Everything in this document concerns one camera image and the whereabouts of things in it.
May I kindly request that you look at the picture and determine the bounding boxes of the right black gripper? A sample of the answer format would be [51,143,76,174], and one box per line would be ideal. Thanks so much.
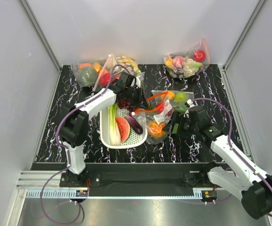
[162,111,198,139]

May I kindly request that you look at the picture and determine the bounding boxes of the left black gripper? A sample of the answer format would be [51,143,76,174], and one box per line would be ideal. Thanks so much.
[124,86,149,110]

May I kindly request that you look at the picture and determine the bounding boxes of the zip bag orange slider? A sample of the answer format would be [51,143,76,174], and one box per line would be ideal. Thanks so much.
[132,90,194,145]

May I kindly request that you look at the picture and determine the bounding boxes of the fake pineapple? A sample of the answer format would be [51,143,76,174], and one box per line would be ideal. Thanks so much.
[147,121,167,138]

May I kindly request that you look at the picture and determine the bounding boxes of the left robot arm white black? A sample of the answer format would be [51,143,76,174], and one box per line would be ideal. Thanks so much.
[55,72,147,186]

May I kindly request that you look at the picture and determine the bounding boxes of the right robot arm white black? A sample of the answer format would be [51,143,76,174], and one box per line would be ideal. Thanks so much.
[171,100,272,219]

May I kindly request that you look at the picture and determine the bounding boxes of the purple fake grapes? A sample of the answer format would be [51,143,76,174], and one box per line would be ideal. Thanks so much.
[117,99,136,112]

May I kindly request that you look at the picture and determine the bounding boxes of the fake purple eggplant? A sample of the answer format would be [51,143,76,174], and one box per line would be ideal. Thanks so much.
[124,115,143,135]

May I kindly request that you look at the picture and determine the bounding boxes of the polka dot bag bananas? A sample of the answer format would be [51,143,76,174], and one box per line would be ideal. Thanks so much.
[92,53,146,90]

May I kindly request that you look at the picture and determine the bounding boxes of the fake watermelon slice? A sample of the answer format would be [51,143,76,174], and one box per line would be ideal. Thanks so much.
[115,117,131,143]

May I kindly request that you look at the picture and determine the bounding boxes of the fake celery stalk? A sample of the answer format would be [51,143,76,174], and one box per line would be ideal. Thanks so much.
[109,104,121,145]

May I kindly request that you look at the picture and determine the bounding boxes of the zip bag with broccoli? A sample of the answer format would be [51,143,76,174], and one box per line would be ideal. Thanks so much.
[71,60,105,87]

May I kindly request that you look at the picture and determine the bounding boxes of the polka dot bag back right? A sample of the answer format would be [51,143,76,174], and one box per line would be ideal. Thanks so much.
[164,38,211,79]

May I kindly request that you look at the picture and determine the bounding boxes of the white plastic basket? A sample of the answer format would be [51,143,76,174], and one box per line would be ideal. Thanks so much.
[100,107,148,149]

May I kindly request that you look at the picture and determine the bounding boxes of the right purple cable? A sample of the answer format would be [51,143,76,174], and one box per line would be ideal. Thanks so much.
[187,97,272,218]

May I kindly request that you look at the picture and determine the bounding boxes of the purple cable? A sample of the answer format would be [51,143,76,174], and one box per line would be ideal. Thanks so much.
[40,64,134,224]
[187,97,272,218]

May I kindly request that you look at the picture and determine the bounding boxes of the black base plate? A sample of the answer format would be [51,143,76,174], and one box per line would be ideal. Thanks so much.
[32,162,242,197]

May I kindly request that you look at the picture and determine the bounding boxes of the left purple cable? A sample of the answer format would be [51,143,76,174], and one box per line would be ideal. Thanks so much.
[40,64,134,224]

